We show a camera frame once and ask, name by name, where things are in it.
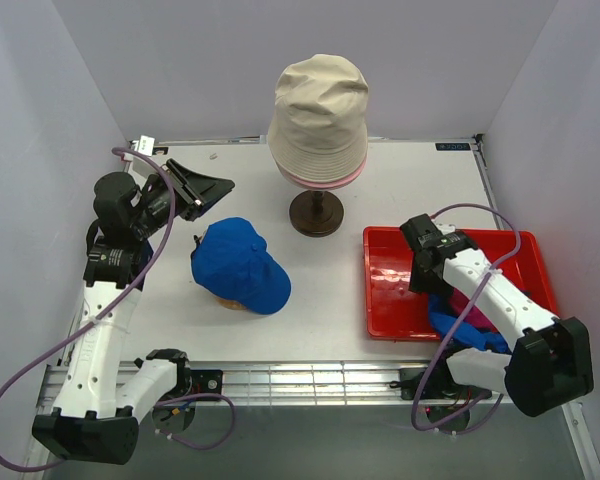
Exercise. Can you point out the red plastic tray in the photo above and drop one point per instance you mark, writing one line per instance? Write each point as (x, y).
(394, 313)

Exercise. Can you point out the light wooden hat stand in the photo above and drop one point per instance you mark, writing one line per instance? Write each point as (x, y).
(230, 304)

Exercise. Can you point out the beige bucket hat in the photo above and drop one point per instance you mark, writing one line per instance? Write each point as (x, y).
(318, 132)

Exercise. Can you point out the aluminium front rail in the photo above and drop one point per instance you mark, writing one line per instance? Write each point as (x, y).
(333, 383)

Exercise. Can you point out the blue baseball cap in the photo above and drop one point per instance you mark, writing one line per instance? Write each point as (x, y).
(232, 262)

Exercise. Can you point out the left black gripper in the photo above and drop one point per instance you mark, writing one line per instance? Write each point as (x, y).
(203, 189)

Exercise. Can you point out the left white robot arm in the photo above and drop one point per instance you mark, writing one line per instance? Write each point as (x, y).
(93, 419)

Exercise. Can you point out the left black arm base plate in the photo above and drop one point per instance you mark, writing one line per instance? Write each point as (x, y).
(200, 385)

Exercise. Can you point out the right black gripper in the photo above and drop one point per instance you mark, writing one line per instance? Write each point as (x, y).
(418, 284)

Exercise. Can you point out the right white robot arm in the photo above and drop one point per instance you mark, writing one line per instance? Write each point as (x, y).
(549, 362)

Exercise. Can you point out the cream mannequin head stand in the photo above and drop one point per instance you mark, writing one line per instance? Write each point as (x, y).
(316, 213)

